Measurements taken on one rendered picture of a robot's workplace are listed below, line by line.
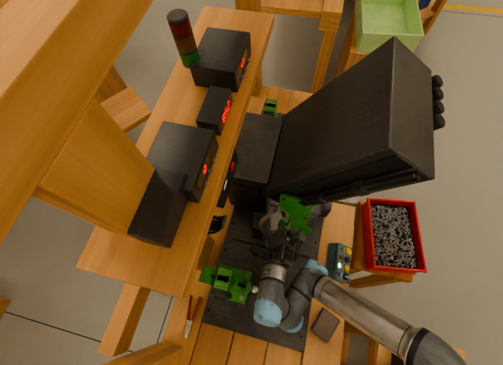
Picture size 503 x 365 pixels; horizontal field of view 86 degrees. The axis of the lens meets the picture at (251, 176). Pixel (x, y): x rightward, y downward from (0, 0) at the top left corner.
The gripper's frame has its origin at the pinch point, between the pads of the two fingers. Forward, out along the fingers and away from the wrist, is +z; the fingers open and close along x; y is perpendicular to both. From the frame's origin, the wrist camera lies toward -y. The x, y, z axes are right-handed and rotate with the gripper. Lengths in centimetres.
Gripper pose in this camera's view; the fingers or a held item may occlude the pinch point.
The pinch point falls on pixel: (279, 216)
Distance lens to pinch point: 98.0
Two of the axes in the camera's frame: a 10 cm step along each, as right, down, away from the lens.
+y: 7.1, -3.5, -6.1
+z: 2.2, -7.1, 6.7
